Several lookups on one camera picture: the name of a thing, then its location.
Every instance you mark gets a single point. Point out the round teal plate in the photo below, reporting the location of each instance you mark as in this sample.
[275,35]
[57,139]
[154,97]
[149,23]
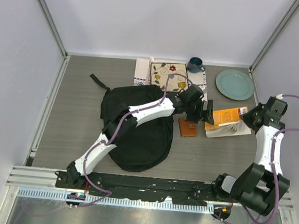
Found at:
[235,85]

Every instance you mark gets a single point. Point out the patterned white placemat cloth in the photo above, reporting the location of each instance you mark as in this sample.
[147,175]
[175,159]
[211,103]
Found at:
[142,74]

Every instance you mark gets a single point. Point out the dark blue ceramic mug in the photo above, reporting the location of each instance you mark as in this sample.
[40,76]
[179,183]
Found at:
[195,65]

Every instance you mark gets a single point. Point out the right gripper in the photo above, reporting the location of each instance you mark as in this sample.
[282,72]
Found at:
[246,117]

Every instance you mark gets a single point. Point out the square floral ceramic plate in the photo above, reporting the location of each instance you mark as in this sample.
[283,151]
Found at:
[170,76]

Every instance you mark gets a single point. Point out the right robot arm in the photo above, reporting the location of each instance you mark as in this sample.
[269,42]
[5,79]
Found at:
[262,183]

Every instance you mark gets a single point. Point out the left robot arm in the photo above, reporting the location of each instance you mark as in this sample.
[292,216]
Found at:
[125,119]

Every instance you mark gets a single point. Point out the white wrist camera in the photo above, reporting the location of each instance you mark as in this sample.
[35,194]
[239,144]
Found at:
[279,97]
[204,89]

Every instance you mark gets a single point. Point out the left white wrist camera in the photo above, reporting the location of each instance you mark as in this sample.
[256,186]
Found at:
[204,89]

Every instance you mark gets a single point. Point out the orange paperback book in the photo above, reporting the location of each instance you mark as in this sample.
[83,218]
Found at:
[228,122]

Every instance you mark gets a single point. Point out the slotted cable duct rail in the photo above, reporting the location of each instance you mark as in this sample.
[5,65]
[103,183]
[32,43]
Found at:
[72,197]

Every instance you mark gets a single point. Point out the brown leather wallet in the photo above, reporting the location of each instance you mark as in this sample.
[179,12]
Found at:
[187,128]

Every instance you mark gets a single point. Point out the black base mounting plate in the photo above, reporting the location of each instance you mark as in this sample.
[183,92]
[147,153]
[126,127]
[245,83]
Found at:
[150,189]

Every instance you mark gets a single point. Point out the black student backpack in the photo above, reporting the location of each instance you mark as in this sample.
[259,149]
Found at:
[147,145]

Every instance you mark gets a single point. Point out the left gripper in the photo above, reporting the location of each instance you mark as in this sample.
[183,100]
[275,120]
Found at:
[207,115]

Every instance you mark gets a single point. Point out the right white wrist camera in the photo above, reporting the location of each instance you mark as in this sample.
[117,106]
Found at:
[279,97]

